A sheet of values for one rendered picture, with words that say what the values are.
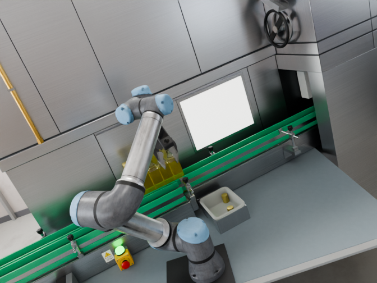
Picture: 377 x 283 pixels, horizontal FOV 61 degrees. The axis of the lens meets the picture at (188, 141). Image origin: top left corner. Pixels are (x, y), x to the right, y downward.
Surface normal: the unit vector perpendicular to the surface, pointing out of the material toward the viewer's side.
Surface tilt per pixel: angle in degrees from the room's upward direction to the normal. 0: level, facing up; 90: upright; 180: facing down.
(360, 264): 0
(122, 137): 90
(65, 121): 90
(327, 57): 90
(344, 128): 90
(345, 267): 0
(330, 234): 0
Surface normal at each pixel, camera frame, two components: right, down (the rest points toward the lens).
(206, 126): 0.33, 0.26
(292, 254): -0.32, -0.87
